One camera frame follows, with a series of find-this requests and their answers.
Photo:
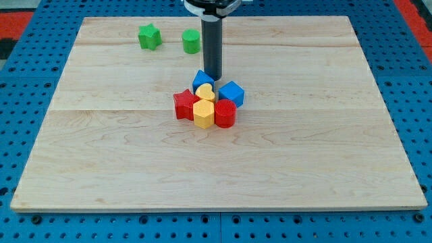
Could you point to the black white robot arm flange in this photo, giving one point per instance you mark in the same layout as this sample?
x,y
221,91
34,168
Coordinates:
x,y
211,10

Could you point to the blue triangle block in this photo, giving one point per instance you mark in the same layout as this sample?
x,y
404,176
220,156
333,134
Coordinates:
x,y
202,78

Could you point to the red cylinder block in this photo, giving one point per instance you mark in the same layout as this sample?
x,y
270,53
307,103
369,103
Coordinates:
x,y
225,113

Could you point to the yellow hexagon block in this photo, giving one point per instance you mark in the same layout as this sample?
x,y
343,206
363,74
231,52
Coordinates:
x,y
203,112

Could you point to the yellow heart block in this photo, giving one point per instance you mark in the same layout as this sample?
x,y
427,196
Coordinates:
x,y
205,92

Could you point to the blue cube block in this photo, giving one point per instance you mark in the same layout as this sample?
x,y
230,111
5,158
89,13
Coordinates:
x,y
232,91

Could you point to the red star block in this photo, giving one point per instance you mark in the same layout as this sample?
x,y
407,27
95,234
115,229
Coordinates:
x,y
183,103

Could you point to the green cylinder block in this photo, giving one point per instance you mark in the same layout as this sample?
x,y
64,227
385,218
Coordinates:
x,y
191,41

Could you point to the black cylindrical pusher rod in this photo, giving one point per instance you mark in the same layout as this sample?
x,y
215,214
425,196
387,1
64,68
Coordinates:
x,y
212,48

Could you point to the light wooden board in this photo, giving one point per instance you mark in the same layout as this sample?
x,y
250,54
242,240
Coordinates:
x,y
313,134

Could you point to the green star block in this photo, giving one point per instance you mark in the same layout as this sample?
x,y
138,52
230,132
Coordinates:
x,y
149,37

